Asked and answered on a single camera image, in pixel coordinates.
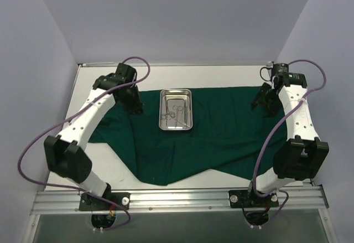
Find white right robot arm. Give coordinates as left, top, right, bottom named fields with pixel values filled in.
left=245, top=73, right=329, bottom=206

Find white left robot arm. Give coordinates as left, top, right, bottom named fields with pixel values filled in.
left=44, top=63, right=143, bottom=209

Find steel surgical scissors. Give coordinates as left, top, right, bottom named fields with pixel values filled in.
left=173, top=105, right=186, bottom=126

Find steel forceps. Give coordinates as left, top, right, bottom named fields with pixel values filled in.
left=160, top=112, right=176, bottom=121

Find steel instrument tray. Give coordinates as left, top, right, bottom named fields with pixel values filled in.
left=159, top=89, right=193, bottom=131

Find steel tweezers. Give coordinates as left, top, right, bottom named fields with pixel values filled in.
left=184, top=99, right=190, bottom=130

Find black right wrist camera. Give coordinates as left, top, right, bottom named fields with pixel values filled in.
left=271, top=63, right=289, bottom=77

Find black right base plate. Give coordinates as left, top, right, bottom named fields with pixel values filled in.
left=228, top=189, right=279, bottom=209

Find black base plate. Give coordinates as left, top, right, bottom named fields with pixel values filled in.
left=228, top=189, right=279, bottom=209
left=79, top=192, right=131, bottom=211

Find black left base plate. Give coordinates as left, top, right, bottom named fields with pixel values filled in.
left=79, top=192, right=131, bottom=211

